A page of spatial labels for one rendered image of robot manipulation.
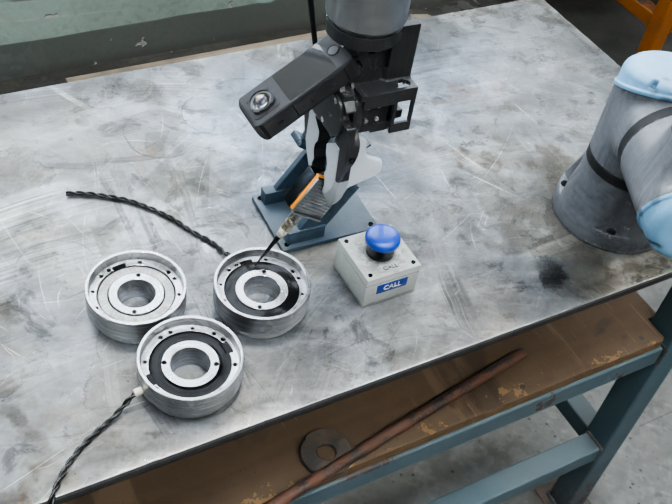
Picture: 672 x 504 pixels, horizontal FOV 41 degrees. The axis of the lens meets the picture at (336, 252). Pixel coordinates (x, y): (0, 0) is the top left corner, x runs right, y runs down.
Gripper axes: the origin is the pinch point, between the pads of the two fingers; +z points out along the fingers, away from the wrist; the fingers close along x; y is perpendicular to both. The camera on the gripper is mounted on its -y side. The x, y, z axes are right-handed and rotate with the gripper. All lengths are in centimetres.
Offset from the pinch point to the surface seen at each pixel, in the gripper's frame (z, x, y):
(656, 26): 69, 100, 164
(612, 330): 38, -7, 51
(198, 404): 9.7, -15.4, -18.8
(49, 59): 88, 157, 0
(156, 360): 10.1, -8.8, -20.9
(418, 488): 93, 4, 35
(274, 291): 11.9, -2.8, -5.5
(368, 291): 10.4, -7.5, 3.7
